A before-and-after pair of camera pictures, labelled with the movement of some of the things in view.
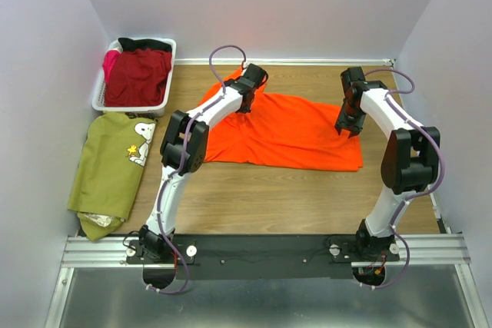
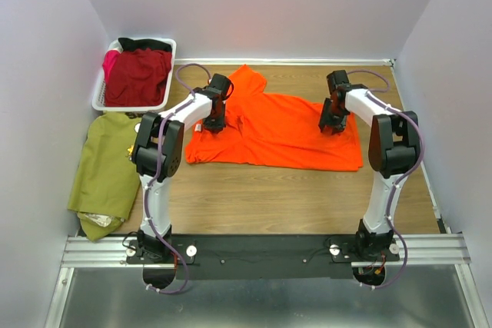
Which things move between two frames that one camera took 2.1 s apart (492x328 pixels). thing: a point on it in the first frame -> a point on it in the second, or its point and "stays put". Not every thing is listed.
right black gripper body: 348,123 -> 332,120
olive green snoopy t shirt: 108,170 stays put
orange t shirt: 281,130 stays put
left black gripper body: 247,98 -> 214,124
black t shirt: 132,45 stays put
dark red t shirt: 140,78 stays put
